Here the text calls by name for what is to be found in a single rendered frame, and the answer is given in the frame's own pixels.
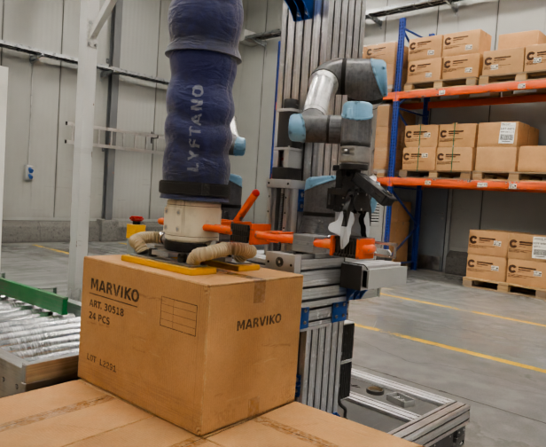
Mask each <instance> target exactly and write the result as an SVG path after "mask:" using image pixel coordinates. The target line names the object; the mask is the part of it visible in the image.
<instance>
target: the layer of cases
mask: <svg viewBox="0 0 546 447"><path fill-rule="evenodd" d="M0 447H425V446H423V445H420V444H417V443H413V442H410V441H408V440H405V439H402V438H400V437H397V436H394V435H389V434H388V433H385V432H382V431H379V430H377V429H374V428H371V427H367V426H364V425H362V424H359V423H356V422H353V421H351V420H347V419H344V418H341V417H339V416H336V415H333V414H331V413H328V412H324V411H321V410H318V409H316V408H313V407H311V406H308V405H305V404H301V403H298V402H294V401H292V402H290V403H288V404H284V405H281V406H278V407H277V408H274V409H272V410H269V411H266V412H263V413H260V414H258V415H255V416H253V417H251V418H248V419H246V420H241V421H240V422H237V423H235V424H232V425H229V426H227V427H224V428H221V429H218V430H216V431H214V432H211V433H209V434H206V435H203V436H199V435H196V434H194V433H192V432H191V431H189V430H187V429H184V428H182V427H179V426H177V425H176V424H174V423H172V422H170V421H168V420H165V419H163V418H162V417H160V416H158V415H156V414H154V413H152V412H148V411H147V410H145V409H143V408H141V407H139V406H137V405H135V404H132V403H131V402H129V401H127V400H125V399H123V398H121V397H119V396H117V395H114V394H112V393H110V392H108V391H106V390H104V389H102V388H100V387H98V386H96V385H94V384H92V383H90V382H88V381H86V380H84V379H79V380H72V381H69V382H65V383H61V384H57V385H53V386H49V387H46V388H39V389H36V390H31V391H28V392H24V393H20V394H17V395H13V396H6V397H2V398H0Z"/></svg>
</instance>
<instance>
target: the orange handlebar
mask: <svg viewBox="0 0 546 447"><path fill-rule="evenodd" d="M232 221H233V220H227V219H222V220H221V224H215V225H213V224H204V225H203V227H202V228H203V230H204V231H211V232H218V233H224V234H230V227H229V226H230V224H231V222H232ZM158 224H162V225H164V218H163V217H162V218H159V219H158ZM292 233H293V232H291V231H278V230H274V231H255V232H254V237H255V238H256V239H267V240H265V241H268V242H273V243H281V244H284V243H293V234H292ZM330 242H331V239H315V240H314V242H313V243H314V246H315V247H323V248H330ZM376 250H377V249H376V247H375V246H374V245H372V244H371V245H363V248H362V251H363V253H364V254H373V253H375V252H376Z"/></svg>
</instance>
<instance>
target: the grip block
mask: <svg viewBox="0 0 546 447"><path fill-rule="evenodd" d="M270 228H271V224H270V223H252V222H231V224H230V242H243V243H248V241H249V245H266V244H269V242H268V241H265V240H267V239H256V238H255V237H254V232H255V231H270Z"/></svg>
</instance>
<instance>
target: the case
mask: <svg viewBox="0 0 546 447"><path fill-rule="evenodd" d="M215 268H216V267H215ZM302 288H303V275H300V274H296V273H291V272H286V271H277V270H272V269H267V268H262V267H260V269H259V270H257V271H230V270H225V269H221V268H216V274H207V275H196V276H190V275H185V274H182V273H177V272H173V271H165V270H162V269H157V268H153V267H149V266H145V265H141V264H137V263H130V262H125V261H122V260H121V255H94V256H84V259H83V276H82V310H81V327H80V344H79V361H78V377H79V378H82V379H84V380H86V381H88V382H90V383H92V384H94V385H96V386H98V387H100V388H102V389H104V390H106V391H108V392H110V393H112V394H114V395H117V396H119V397H121V398H123V399H125V400H127V401H129V402H131V403H132V404H135V405H137V406H139V407H141V408H143V409H145V410H147V411H148V412H152V413H154V414H156V415H158V416H160V417H162V418H163V419H165V420H168V421H170V422H172V423H174V424H176V425H177V426H179V427H182V428H184V429H187V430H189V431H191V432H192V433H194V434H196V435H199V436H203V435H206V434H209V433H211V432H214V431H216V430H218V429H221V428H224V427H227V426H229V425H232V424H235V423H237V422H240V421H241V420H246V419H248V418H251V417H253V416H255V415H258V414H260V413H263V412H266V411H269V410H272V409H274V408H277V407H278V406H281V405H284V404H288V403H290V402H292V401H294V398H295V386H296V374H297V362H298V349H299V337H300V313H301V301H302Z"/></svg>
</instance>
